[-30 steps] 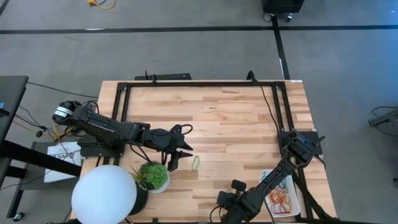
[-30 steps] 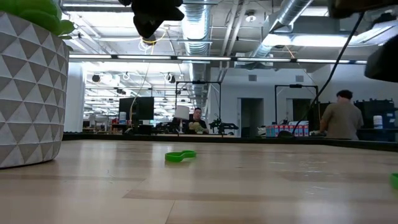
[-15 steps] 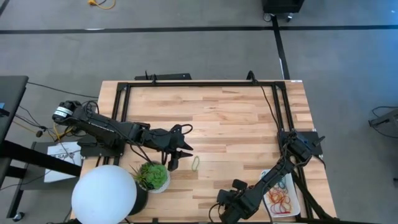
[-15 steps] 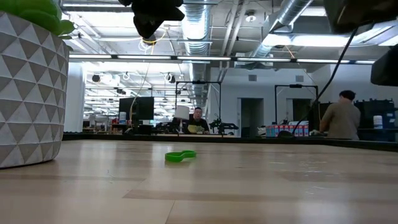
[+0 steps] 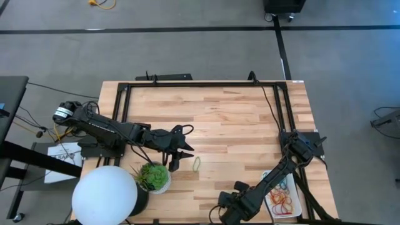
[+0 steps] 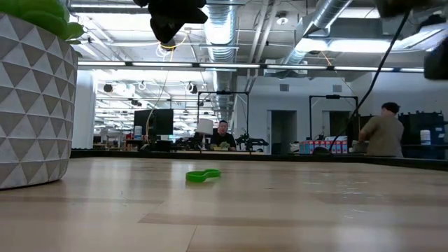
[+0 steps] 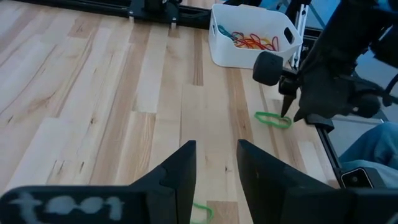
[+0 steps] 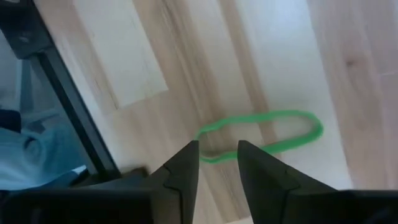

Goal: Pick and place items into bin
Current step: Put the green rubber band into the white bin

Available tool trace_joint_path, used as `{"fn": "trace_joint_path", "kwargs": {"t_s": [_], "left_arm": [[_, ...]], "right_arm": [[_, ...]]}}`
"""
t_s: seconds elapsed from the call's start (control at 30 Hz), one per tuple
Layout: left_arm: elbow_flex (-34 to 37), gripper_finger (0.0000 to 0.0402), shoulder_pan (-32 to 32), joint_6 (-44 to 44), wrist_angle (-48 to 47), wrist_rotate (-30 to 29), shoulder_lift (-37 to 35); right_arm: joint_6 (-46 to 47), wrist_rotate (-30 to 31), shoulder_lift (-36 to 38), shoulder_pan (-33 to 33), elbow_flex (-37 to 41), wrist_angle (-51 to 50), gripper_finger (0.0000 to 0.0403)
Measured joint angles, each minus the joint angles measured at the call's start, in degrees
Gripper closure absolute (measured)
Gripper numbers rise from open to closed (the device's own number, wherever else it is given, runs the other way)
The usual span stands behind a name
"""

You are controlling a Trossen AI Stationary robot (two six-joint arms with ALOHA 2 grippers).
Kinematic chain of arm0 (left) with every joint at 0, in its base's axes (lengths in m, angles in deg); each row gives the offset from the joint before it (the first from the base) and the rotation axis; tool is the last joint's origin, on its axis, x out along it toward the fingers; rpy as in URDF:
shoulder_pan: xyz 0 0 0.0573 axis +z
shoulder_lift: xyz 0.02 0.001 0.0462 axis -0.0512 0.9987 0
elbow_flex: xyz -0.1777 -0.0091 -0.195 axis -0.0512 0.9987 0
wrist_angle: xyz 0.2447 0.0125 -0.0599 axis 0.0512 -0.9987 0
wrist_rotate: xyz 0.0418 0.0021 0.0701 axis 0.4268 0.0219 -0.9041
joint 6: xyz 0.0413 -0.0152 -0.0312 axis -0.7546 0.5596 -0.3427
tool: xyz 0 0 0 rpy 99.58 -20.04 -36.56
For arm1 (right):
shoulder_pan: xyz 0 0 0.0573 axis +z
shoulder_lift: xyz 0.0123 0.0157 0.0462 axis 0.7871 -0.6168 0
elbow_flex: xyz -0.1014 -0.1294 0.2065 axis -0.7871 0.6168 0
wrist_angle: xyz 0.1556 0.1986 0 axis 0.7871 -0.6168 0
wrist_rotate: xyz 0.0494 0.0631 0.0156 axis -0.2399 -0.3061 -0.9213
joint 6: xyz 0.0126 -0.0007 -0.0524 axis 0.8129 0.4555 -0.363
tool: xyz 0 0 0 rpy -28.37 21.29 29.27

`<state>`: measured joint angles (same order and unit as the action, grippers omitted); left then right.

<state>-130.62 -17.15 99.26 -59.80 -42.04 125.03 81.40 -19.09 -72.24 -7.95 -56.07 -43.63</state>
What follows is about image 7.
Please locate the person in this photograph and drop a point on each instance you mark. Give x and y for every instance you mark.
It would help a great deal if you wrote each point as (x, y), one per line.
(373, 146)

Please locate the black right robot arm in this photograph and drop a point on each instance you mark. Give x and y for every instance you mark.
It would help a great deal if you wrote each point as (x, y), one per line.
(342, 31)

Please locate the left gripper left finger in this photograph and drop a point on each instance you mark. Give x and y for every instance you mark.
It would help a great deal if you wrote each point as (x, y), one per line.
(174, 193)

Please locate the green rubber band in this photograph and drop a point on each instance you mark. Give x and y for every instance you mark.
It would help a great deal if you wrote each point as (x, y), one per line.
(257, 116)
(210, 210)

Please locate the white plastic bin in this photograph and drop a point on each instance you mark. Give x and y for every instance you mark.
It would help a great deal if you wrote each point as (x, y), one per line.
(230, 56)

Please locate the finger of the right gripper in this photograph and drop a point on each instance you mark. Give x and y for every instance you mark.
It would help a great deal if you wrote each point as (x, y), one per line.
(267, 68)
(320, 122)

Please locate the small black camera box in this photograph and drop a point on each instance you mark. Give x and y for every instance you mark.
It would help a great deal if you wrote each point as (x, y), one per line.
(357, 179)

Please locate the yellow rubber band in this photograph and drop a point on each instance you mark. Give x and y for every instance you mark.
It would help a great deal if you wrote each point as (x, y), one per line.
(264, 40)
(255, 40)

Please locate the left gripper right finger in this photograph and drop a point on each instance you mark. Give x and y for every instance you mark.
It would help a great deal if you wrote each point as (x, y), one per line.
(273, 193)

